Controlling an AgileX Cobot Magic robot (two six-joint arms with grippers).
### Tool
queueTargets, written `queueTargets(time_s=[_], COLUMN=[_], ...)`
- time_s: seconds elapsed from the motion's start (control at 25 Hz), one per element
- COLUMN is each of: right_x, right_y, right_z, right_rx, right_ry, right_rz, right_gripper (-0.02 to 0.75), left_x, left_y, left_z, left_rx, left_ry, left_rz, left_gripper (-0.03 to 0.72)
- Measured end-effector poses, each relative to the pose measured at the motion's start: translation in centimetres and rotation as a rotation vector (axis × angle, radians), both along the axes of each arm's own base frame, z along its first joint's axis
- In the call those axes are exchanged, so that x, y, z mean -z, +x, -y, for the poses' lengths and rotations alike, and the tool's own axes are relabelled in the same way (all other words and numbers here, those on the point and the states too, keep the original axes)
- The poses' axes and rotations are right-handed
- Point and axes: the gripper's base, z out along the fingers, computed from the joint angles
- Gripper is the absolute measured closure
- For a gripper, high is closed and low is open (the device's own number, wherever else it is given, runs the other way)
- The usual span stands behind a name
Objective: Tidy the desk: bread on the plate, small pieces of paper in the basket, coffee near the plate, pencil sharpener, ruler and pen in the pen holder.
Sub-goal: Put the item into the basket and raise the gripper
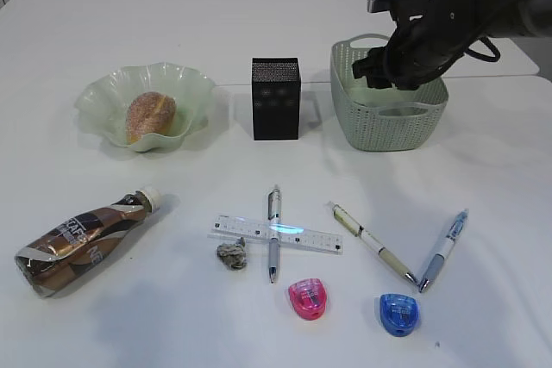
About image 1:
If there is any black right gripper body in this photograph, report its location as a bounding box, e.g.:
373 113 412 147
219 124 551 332
385 0 492 90

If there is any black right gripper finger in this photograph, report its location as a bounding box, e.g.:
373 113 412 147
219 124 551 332
352 47 389 80
366 71 393 89

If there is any grey paper ball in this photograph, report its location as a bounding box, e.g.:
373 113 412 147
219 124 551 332
216 237 248 271

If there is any sugared bread bun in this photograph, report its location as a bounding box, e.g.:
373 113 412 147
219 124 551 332
125 91 177 144

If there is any brown coffee bottle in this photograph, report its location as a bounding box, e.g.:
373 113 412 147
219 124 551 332
15 186 162 297

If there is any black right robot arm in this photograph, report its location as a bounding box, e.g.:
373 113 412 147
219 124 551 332
352 0 551 90

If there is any green woven plastic basket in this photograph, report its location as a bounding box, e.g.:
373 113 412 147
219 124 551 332
329 34 449 152

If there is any black mesh pen holder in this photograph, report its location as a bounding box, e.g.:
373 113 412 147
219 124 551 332
251 58 301 140

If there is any cream barrel pen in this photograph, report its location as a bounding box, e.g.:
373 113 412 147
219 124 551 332
327 201 418 286

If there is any grey grip silver pen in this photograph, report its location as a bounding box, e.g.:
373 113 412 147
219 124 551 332
267 185 281 284

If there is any white blue pen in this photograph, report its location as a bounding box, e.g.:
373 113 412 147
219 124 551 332
418 209 469 293

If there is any pink pencil sharpener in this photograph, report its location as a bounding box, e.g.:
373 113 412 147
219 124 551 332
287 278 327 321

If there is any blue pencil sharpener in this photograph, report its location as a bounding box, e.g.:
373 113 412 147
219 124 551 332
379 293 419 337

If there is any green wavy glass plate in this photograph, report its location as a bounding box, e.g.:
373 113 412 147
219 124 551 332
75 62 215 153

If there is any clear plastic ruler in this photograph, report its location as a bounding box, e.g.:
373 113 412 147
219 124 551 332
212 215 343 254

